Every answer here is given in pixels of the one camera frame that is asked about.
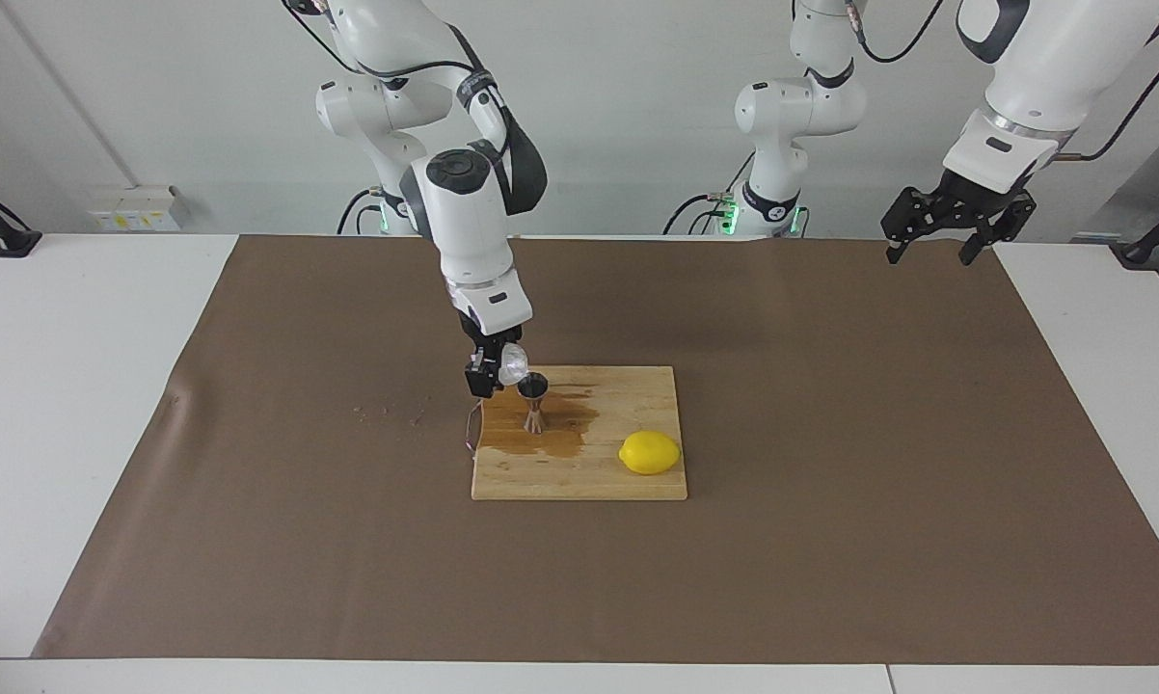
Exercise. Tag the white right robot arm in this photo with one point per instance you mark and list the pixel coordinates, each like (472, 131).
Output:
(464, 222)

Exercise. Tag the brown table mat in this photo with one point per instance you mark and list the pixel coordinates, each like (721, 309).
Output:
(348, 578)

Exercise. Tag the yellow lemon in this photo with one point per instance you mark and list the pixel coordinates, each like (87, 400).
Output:
(650, 453)

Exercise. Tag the steel double jigger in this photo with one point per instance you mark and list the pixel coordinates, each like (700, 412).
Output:
(533, 387)

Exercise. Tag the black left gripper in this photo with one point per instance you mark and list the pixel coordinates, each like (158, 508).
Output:
(970, 207)

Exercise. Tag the clear plastic cup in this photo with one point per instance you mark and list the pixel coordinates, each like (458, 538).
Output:
(514, 364)

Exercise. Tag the wooden cutting board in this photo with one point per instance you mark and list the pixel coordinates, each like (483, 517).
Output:
(589, 472)

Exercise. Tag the small brown crumbs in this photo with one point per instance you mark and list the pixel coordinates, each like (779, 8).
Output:
(387, 413)

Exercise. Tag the white wall socket box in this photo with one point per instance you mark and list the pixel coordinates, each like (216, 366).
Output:
(136, 207)

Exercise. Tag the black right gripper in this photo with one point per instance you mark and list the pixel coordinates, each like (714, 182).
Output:
(488, 345)

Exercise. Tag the black clamp stand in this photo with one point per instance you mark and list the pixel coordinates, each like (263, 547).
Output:
(11, 241)
(1144, 251)

